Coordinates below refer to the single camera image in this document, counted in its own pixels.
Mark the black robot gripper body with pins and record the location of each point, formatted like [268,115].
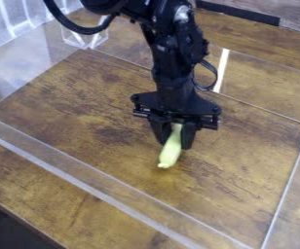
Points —
[175,103]

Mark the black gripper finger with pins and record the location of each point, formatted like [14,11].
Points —
[188,134]
[163,130]

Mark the green handled spoon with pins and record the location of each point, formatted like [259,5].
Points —
[172,148]

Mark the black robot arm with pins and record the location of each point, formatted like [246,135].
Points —
[179,48]

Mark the black bar on table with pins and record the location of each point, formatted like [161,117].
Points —
[238,12]

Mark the clear acrylic enclosure walls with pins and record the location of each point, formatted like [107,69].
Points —
[80,172]

